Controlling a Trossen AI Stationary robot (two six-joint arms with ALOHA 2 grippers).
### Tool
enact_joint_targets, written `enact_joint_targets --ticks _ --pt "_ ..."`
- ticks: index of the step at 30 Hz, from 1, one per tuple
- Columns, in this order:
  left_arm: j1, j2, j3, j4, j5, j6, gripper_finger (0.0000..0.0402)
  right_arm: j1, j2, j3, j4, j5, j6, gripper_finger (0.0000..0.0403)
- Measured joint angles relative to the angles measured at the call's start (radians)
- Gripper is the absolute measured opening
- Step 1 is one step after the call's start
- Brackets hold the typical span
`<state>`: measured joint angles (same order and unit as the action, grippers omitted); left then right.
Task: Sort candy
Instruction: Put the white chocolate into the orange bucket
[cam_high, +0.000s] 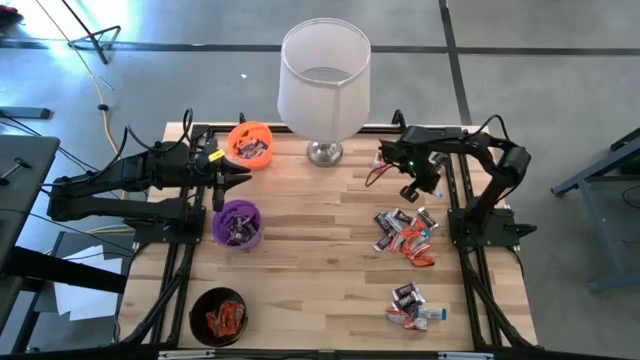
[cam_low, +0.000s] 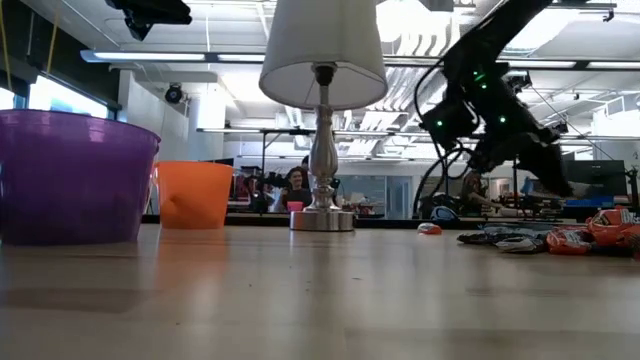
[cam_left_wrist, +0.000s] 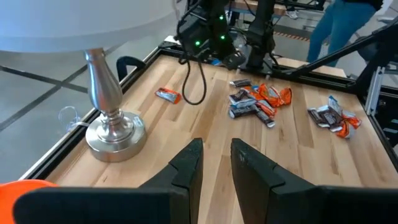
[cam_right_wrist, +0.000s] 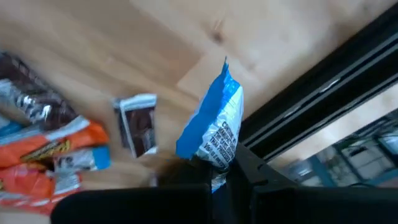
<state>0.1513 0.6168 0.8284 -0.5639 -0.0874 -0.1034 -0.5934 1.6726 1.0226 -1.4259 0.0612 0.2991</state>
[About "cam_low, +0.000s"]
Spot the black stand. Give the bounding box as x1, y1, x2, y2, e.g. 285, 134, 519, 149
625, 167, 640, 209

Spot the blue white round object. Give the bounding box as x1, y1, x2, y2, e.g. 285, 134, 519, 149
430, 205, 459, 225

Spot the black computer monitor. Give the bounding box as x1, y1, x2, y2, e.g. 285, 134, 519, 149
564, 159, 629, 209

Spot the black wall camera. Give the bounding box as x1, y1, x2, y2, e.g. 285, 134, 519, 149
163, 83, 185, 105

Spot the bright window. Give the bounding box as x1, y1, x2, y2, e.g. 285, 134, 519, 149
0, 74, 110, 120

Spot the person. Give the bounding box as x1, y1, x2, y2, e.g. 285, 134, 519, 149
462, 169, 506, 216
279, 167, 314, 211

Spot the black ceiling rail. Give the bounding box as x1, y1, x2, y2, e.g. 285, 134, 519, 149
547, 0, 617, 24

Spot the yellow hanging strap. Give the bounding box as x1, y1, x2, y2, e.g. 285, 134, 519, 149
46, 9, 61, 75
0, 0, 14, 94

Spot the orange pumpkin bucket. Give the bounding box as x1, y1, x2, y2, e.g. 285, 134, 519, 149
152, 160, 235, 230

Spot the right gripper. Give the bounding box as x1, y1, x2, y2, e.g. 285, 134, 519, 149
467, 74, 575, 199

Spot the white shade silver table lamp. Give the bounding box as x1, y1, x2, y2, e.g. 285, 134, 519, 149
258, 0, 390, 233

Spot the black aluminium table frame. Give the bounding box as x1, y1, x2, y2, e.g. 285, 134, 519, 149
142, 213, 591, 230

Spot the long ceiling light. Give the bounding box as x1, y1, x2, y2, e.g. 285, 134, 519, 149
384, 55, 640, 71
79, 48, 266, 65

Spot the purple plastic bucket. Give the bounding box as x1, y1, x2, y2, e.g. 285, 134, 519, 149
0, 108, 163, 246

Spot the black ceiling box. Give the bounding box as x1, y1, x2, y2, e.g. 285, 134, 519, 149
418, 0, 455, 13

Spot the black background rig frame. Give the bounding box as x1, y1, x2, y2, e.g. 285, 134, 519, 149
196, 127, 521, 216

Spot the red equipment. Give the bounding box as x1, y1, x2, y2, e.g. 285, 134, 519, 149
232, 172, 266, 211

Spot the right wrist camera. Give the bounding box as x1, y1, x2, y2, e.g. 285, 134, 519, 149
419, 101, 479, 149

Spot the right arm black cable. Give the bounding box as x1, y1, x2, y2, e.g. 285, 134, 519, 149
412, 59, 481, 217

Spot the orange candy pack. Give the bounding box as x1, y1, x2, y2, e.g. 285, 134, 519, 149
585, 206, 640, 251

